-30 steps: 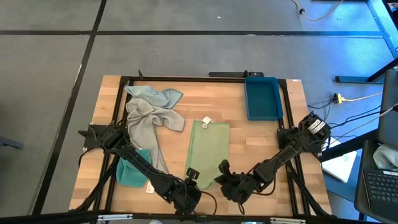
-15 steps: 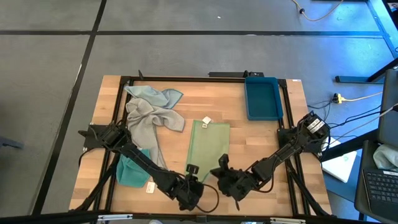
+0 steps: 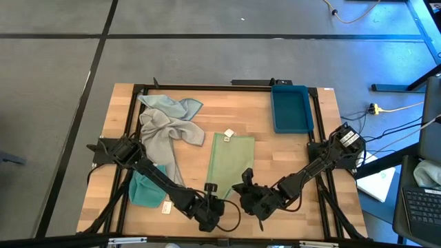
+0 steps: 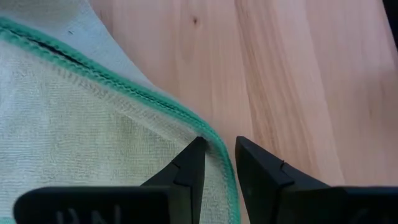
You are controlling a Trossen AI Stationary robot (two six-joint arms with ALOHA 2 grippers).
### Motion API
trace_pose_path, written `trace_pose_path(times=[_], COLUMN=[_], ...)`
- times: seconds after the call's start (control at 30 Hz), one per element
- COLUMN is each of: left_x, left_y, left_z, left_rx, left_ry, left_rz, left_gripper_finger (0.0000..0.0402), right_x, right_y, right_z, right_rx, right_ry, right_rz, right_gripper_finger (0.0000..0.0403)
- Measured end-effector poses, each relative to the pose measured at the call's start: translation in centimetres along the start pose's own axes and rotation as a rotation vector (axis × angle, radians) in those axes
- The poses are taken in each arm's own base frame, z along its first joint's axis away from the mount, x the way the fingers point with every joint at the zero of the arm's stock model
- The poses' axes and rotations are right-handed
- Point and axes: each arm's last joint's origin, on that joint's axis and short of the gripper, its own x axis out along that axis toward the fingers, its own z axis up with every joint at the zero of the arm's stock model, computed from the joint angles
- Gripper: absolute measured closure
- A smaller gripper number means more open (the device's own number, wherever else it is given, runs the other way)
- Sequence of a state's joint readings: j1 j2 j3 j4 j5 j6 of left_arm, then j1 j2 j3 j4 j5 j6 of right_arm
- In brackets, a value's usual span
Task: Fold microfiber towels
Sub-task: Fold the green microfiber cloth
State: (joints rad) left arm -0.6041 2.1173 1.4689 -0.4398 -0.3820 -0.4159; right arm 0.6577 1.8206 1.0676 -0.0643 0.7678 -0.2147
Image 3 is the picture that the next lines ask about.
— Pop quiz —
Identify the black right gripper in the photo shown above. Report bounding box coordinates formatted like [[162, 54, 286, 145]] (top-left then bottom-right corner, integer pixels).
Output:
[[232, 167, 289, 223]]

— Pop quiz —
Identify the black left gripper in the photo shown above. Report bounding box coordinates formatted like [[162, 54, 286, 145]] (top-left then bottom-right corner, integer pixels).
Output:
[[185, 183, 227, 234]]

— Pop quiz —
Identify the green microfiber towel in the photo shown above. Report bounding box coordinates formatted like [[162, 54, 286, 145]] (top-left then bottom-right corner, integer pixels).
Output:
[[205, 128, 256, 200]]

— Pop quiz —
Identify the light blue microfiber towel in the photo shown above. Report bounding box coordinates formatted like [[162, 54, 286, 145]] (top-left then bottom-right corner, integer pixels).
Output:
[[137, 94, 204, 121]]

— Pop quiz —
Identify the teal terry towel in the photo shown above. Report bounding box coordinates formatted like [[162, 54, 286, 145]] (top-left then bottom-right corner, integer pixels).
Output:
[[128, 165, 169, 209]]

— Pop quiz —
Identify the blue plastic bin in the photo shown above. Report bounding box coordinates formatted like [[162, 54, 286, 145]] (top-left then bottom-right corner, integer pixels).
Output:
[[270, 85, 315, 134]]

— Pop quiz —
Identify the yellow power plug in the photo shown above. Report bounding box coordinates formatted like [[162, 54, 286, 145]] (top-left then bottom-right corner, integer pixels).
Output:
[[367, 102, 384, 116]]

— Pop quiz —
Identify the black aluminium crossbeam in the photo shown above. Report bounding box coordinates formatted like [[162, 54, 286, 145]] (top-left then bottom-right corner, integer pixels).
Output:
[[0, 233, 441, 248]]

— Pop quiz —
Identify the black laptop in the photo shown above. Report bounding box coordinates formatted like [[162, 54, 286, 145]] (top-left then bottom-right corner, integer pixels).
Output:
[[392, 154, 441, 247]]

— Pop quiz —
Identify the pale crumpled cloth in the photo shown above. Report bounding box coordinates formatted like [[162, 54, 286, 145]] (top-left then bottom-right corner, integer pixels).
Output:
[[412, 159, 441, 189]]

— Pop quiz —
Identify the grey flat monitor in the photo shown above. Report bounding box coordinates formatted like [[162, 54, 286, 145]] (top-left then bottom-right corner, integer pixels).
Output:
[[418, 76, 441, 163]]

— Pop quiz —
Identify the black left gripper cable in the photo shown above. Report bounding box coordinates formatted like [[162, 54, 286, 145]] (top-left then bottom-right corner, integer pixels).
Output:
[[215, 198, 242, 234]]

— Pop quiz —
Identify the silver metal bracket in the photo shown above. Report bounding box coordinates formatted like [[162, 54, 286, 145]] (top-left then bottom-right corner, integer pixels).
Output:
[[298, 240, 340, 248], [107, 236, 148, 246]]

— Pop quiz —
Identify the black aluminium table frame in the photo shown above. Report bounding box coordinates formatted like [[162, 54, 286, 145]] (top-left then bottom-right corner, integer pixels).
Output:
[[77, 82, 368, 242]]

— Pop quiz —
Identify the pale yellow cable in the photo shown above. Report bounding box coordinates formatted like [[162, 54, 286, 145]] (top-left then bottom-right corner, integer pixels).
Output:
[[380, 101, 425, 113]]

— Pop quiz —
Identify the blue metal desk frame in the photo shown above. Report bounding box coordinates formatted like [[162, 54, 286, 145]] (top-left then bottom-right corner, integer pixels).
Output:
[[371, 0, 441, 94]]

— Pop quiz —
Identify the white cable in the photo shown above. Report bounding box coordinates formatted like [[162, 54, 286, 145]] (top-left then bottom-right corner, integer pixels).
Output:
[[378, 116, 441, 152]]

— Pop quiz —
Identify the yellow extension cable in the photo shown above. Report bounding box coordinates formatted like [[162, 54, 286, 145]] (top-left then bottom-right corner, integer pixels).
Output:
[[322, 0, 382, 25]]

